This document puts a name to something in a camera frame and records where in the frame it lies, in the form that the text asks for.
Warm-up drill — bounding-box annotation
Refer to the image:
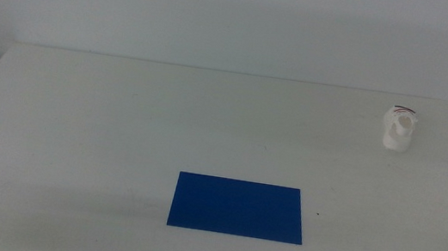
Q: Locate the blue rectangular mat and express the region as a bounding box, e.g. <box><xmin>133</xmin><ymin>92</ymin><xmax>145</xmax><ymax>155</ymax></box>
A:
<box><xmin>165</xmin><ymin>169</ymin><xmax>310</xmax><ymax>246</ymax></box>

